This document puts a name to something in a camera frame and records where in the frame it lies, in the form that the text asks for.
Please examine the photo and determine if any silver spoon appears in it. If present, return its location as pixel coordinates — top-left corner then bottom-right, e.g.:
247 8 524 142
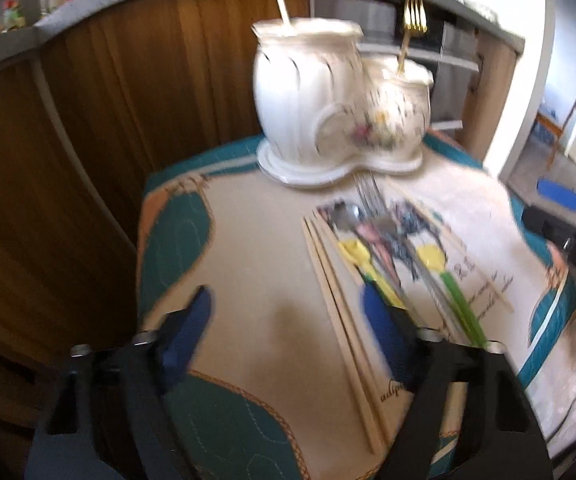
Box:
330 200 422 326

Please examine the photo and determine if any silver fork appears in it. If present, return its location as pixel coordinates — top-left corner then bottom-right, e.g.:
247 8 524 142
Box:
354 174 468 342

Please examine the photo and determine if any white ceramic double utensil holder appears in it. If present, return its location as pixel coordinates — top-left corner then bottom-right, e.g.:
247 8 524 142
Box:
252 18 433 188

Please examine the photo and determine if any gold fork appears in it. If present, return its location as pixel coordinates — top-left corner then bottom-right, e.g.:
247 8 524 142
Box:
397 0 428 75

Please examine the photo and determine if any printed horse placemat cloth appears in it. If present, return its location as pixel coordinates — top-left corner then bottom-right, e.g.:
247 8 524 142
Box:
137 138 576 479

